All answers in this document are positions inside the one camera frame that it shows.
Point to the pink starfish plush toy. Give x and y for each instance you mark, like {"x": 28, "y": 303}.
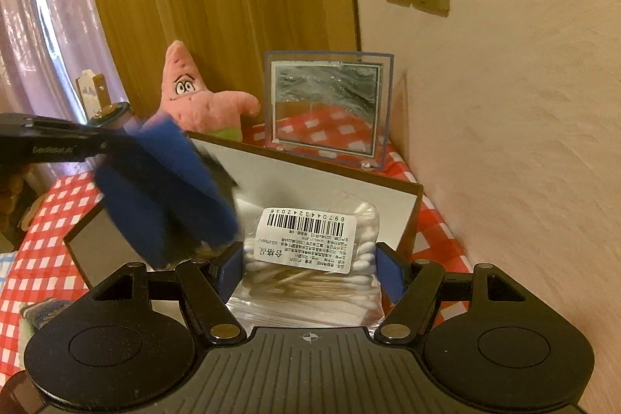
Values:
{"x": 194, "y": 98}

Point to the sheer pink curtain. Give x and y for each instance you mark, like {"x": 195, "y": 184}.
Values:
{"x": 39, "y": 31}

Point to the wooden wall panel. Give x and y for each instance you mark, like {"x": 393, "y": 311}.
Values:
{"x": 218, "y": 6}

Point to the person's left hand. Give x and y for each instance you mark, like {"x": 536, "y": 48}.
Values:
{"x": 12, "y": 200}

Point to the cotton swab bag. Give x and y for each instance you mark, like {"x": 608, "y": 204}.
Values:
{"x": 301, "y": 268}

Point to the black grinder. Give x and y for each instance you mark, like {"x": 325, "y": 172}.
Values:
{"x": 109, "y": 113}

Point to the white wooden chair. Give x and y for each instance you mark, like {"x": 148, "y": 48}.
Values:
{"x": 91, "y": 91}

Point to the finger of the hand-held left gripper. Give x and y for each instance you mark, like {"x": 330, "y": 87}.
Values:
{"x": 63, "y": 128}

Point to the brown cardboard box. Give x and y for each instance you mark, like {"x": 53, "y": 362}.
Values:
{"x": 310, "y": 181}

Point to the striped grey-blue sock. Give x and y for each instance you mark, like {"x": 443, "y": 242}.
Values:
{"x": 43, "y": 311}

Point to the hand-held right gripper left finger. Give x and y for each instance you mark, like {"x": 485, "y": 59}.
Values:
{"x": 232, "y": 271}

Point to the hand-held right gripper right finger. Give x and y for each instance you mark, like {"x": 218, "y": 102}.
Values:
{"x": 390, "y": 273}

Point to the blue cloth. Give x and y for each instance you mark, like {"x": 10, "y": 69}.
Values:
{"x": 160, "y": 200}

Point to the red checked tablecloth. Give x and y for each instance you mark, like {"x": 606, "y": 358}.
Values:
{"x": 43, "y": 249}

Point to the clear picture frame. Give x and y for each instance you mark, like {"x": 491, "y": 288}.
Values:
{"x": 325, "y": 103}

